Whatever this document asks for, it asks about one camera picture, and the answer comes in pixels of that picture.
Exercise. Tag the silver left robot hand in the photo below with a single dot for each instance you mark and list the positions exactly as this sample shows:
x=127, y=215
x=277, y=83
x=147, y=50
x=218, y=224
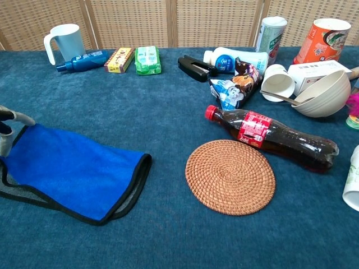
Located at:
x=7, y=140

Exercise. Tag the grey and blue cloth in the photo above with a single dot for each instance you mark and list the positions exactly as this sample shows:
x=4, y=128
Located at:
x=70, y=168

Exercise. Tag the blue spray bottle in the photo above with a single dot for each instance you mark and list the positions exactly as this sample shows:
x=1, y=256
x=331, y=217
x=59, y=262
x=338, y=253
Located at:
x=87, y=60

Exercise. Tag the red yellow carton box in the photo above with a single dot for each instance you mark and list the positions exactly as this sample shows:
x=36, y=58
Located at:
x=119, y=60

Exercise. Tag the green wet wipes pack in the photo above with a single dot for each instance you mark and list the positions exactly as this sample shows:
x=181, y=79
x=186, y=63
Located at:
x=148, y=60

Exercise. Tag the wicker folding screen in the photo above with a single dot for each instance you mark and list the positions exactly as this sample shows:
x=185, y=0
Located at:
x=134, y=22

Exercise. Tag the blue carpet table cover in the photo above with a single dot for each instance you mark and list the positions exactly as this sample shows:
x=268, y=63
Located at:
x=168, y=238

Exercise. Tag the black stapler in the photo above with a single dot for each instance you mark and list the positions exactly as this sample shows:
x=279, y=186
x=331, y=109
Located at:
x=193, y=68

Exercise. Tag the round rattan coaster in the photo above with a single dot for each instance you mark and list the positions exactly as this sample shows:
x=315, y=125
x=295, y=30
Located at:
x=230, y=178

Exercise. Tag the brown blue snack bag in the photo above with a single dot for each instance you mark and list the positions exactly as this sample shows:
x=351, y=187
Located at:
x=232, y=89

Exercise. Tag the white bottle blue label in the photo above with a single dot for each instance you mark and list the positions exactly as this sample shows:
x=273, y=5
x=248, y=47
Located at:
x=224, y=60

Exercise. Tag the cola bottle red label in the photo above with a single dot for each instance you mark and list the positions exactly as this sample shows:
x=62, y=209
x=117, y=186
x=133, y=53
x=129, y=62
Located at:
x=280, y=134

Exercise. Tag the beige spoon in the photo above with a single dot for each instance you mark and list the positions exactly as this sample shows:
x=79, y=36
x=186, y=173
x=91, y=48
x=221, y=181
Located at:
x=277, y=96

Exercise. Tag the small white paper cup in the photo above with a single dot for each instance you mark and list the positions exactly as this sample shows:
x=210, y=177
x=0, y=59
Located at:
x=276, y=84

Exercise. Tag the white green lidded canister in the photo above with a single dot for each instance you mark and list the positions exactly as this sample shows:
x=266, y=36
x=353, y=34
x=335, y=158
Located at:
x=270, y=39

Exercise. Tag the white carton box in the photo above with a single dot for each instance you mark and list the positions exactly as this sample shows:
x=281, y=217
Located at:
x=311, y=71

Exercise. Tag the beige bowl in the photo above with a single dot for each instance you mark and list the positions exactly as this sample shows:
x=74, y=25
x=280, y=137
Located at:
x=328, y=103

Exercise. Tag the orange instant noodle cup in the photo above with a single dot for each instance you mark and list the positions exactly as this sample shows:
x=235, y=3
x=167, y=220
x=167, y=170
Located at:
x=319, y=42

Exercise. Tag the large white paper cup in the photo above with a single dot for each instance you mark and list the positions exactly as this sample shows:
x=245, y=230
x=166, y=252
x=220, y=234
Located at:
x=353, y=182

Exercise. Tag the pink feather shuttlecock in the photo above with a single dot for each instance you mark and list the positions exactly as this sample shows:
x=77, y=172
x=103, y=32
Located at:
x=354, y=105

